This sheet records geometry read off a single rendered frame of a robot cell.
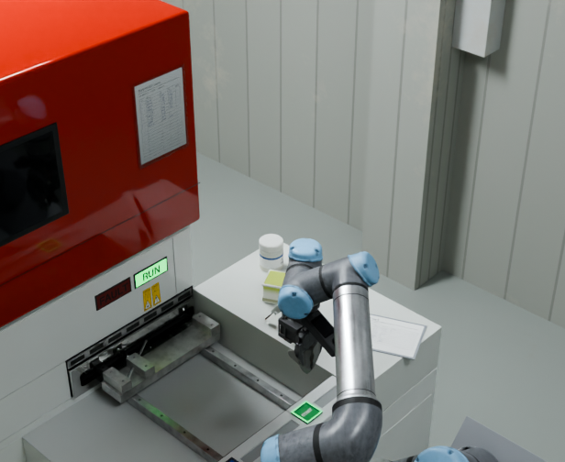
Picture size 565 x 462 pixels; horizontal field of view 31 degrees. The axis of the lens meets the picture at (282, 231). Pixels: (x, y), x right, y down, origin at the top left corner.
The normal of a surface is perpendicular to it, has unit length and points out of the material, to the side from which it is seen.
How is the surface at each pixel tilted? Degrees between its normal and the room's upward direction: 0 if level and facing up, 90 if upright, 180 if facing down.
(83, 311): 90
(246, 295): 0
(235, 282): 0
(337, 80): 90
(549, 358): 0
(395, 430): 90
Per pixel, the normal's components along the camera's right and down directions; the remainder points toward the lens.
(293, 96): -0.67, 0.41
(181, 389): 0.00, -0.83
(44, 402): 0.73, 0.38
